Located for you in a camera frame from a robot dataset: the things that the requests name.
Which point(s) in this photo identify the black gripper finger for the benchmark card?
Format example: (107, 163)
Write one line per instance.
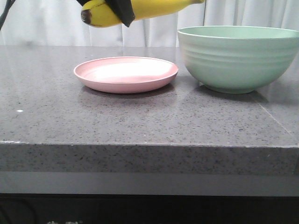
(123, 10)
(82, 2)

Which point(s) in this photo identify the yellow banana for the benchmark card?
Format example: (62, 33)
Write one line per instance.
(97, 13)

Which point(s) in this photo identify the pink plate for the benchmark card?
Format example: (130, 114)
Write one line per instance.
(126, 74)

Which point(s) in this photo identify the green bowl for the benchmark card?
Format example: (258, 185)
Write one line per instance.
(237, 59)

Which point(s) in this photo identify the white curtain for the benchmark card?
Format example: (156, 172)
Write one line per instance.
(58, 23)

